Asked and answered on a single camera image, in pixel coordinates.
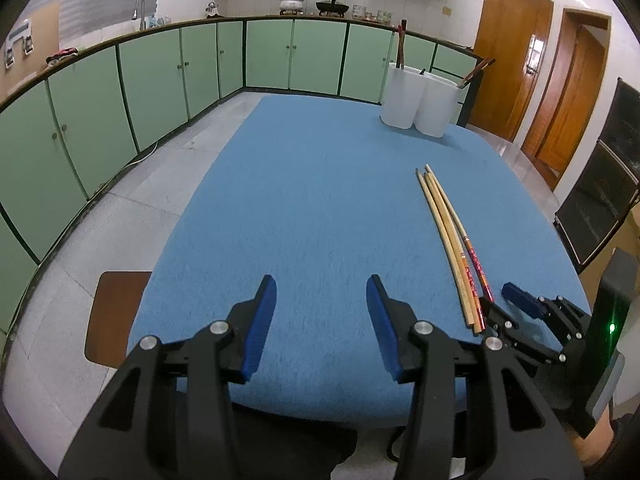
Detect blue tablecloth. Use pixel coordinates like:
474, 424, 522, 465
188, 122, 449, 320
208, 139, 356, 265
127, 95, 593, 423

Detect wooden door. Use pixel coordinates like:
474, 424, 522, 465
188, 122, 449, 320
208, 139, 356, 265
467, 0, 555, 142
520, 7, 612, 191

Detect black glass cabinet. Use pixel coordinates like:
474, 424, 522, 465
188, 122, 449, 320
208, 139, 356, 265
552, 77, 640, 273

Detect person's dark clothing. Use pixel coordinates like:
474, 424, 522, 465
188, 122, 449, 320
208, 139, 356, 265
170, 392, 401, 480

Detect green base kitchen cabinets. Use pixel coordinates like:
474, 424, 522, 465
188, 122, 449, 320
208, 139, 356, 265
0, 15, 481, 331

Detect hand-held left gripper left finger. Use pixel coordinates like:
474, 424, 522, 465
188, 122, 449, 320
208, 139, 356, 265
59, 275, 278, 480

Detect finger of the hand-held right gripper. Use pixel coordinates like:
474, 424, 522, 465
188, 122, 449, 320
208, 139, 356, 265
501, 282, 591, 346
477, 297, 568, 366

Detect person's right forearm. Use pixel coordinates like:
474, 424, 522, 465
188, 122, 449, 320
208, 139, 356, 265
575, 405, 621, 466

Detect pink cloth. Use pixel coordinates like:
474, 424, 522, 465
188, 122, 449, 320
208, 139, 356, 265
46, 47, 80, 66

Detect red patterned wooden chopstick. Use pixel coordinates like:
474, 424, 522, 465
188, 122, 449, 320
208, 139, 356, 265
425, 163, 495, 304
423, 172, 486, 335

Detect plain wooden chopstick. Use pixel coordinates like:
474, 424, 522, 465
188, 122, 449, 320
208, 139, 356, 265
415, 168, 476, 330

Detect white utensil holder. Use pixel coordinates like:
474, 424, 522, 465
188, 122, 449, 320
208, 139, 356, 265
380, 61, 470, 137

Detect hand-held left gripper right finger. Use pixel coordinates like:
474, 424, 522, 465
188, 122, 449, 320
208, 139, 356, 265
366, 275, 586, 480

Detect small brown wooden stool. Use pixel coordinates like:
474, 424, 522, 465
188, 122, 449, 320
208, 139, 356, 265
84, 271, 153, 368

